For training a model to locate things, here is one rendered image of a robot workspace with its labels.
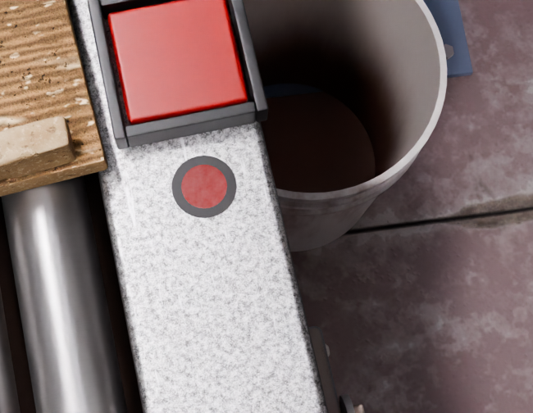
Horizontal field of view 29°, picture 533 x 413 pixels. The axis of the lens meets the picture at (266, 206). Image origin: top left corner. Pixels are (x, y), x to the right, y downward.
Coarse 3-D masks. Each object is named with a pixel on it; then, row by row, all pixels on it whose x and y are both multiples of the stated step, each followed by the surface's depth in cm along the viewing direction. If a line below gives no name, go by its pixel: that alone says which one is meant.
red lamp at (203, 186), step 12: (192, 168) 51; (204, 168) 51; (216, 168) 51; (192, 180) 51; (204, 180) 51; (216, 180) 51; (192, 192) 50; (204, 192) 50; (216, 192) 50; (192, 204) 50; (204, 204) 50; (216, 204) 50
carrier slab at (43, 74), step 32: (0, 0) 50; (32, 0) 50; (64, 0) 51; (0, 32) 50; (32, 32) 50; (64, 32) 50; (0, 64) 50; (32, 64) 50; (64, 64) 50; (0, 96) 49; (32, 96) 49; (64, 96) 49; (0, 128) 49; (96, 128) 49; (96, 160) 49; (0, 192) 49
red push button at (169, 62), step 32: (192, 0) 52; (224, 0) 52; (128, 32) 51; (160, 32) 51; (192, 32) 51; (224, 32) 51; (128, 64) 51; (160, 64) 51; (192, 64) 51; (224, 64) 51; (128, 96) 50; (160, 96) 50; (192, 96) 50; (224, 96) 50
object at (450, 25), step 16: (432, 0) 153; (448, 0) 153; (448, 16) 152; (448, 32) 152; (464, 32) 152; (448, 48) 150; (464, 48) 151; (448, 64) 150; (464, 64) 151; (272, 96) 148
